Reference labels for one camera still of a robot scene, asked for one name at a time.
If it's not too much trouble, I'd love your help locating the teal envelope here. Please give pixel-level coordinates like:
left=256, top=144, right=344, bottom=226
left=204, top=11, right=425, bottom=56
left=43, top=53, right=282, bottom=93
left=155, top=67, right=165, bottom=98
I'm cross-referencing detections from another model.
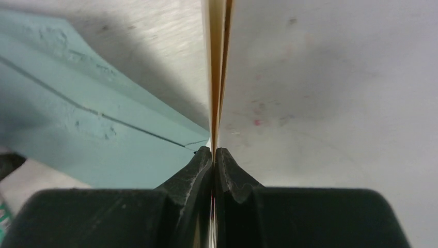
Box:
left=1, top=9, right=209, bottom=189

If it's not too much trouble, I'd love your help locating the tan paper letter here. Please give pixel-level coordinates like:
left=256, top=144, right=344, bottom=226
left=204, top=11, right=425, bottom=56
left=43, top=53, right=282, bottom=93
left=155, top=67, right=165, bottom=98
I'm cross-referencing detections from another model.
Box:
left=201, top=0, right=234, bottom=162

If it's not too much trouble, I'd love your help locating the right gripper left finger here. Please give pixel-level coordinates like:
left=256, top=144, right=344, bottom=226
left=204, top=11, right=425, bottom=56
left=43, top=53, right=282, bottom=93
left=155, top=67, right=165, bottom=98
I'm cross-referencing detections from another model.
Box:
left=2, top=146, right=212, bottom=247

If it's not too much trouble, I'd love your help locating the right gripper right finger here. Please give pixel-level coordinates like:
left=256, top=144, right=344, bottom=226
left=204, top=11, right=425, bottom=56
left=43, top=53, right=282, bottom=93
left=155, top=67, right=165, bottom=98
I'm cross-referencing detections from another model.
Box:
left=214, top=148, right=409, bottom=247

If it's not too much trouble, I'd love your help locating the green white glue stick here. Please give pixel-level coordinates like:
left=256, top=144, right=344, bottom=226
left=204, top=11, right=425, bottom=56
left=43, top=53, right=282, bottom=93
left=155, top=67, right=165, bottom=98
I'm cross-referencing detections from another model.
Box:
left=0, top=196, right=13, bottom=242

